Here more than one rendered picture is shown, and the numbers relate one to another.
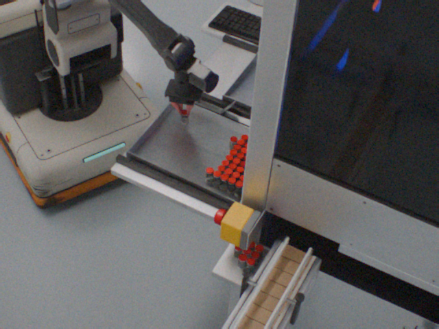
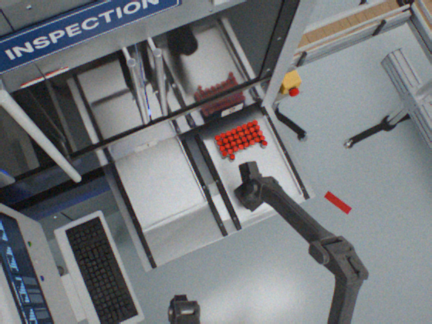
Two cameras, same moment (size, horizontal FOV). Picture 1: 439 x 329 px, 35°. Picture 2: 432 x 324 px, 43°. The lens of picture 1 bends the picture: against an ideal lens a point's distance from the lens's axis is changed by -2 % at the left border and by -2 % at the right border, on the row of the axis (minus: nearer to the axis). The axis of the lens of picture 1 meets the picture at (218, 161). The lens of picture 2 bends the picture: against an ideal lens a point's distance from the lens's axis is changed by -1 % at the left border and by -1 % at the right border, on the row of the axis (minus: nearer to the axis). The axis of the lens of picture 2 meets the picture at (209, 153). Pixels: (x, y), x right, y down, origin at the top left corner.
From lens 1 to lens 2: 1.95 m
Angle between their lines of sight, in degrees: 55
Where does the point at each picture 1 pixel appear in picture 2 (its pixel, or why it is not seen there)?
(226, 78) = (186, 225)
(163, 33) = (275, 188)
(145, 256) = (237, 266)
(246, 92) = (183, 201)
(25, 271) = (319, 307)
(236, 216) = (291, 78)
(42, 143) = not seen: outside the picture
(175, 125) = not seen: hidden behind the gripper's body
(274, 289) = not seen: hidden behind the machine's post
